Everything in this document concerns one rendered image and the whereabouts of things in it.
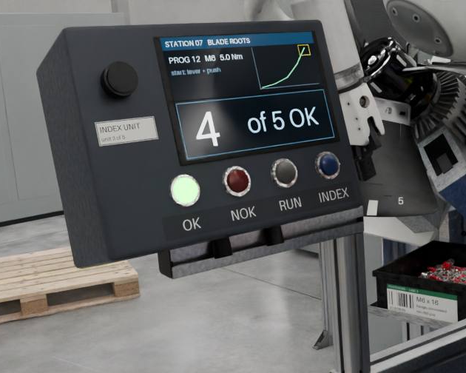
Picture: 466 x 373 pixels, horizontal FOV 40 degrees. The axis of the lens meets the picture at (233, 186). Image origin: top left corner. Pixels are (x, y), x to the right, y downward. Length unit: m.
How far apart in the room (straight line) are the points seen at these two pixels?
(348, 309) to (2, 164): 6.00
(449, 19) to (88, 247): 0.33
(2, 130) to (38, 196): 0.75
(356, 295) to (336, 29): 0.48
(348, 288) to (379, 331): 1.98
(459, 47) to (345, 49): 0.56
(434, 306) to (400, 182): 0.27
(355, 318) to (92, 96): 0.39
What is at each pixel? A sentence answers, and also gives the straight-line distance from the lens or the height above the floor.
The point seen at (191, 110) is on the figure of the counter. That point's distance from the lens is 0.54.
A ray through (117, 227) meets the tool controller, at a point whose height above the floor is 1.10.
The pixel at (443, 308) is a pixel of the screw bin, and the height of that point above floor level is 0.84.
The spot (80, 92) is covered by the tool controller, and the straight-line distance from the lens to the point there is 0.51.
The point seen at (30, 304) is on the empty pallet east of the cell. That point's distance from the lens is 3.79.
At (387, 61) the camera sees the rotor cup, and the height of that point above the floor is 1.22.
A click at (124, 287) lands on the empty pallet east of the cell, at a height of 0.08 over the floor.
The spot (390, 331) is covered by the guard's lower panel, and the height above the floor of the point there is 0.19.
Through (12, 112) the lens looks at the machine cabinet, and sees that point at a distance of 6.62.
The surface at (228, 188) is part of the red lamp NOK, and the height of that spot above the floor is 1.11.
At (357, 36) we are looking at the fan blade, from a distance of 1.52.
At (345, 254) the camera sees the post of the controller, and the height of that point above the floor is 1.00.
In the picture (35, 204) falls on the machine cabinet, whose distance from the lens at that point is 6.74.
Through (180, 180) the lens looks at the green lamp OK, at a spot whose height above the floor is 1.13.
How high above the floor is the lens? 1.20
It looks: 9 degrees down
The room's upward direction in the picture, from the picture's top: 5 degrees counter-clockwise
